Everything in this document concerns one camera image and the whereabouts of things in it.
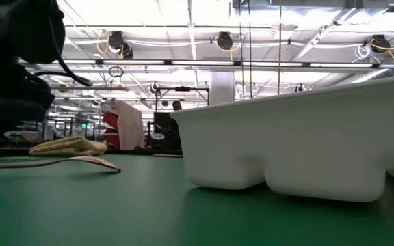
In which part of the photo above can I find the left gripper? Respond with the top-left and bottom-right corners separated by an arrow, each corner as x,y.
0,63 -> 56,165

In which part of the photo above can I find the rose gold spoon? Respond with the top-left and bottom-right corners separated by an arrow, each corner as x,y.
0,156 -> 122,173

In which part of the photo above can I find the yellow folded cloth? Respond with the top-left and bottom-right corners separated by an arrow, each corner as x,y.
28,135 -> 108,157

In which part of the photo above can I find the red bin stack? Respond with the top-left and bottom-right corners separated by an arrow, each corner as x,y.
101,111 -> 119,148

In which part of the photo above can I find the pale pink board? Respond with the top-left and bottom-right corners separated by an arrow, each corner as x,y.
114,100 -> 145,150

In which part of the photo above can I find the black round-faced device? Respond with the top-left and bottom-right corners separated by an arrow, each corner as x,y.
147,121 -> 170,151

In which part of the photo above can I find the black cabinet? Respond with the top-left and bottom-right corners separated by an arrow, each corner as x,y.
153,111 -> 181,151

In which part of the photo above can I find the white column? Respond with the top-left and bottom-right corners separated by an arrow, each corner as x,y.
209,71 -> 236,105

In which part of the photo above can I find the green table mat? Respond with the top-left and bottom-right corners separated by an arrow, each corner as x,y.
0,153 -> 394,246

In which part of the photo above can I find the white cutlery tray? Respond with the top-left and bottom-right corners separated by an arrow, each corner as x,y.
170,73 -> 394,203

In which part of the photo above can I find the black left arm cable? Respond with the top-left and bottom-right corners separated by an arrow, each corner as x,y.
32,70 -> 94,87

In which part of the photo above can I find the hanging wire ring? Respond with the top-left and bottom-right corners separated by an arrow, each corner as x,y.
107,66 -> 125,79

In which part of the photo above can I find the black ceiling cable reel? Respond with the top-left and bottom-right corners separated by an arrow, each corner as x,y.
216,31 -> 234,51
370,33 -> 391,53
107,30 -> 135,59

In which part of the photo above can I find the black aluminium table frame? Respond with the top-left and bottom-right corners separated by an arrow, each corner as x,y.
0,146 -> 183,156

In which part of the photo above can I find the ceiling light rail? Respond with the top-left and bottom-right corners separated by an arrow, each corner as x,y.
18,57 -> 394,70

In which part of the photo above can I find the black gantry frame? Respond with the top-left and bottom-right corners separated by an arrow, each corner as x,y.
154,86 -> 211,113

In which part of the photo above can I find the thin black hanging cable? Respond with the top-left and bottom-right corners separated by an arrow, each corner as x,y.
248,0 -> 253,100
237,0 -> 244,100

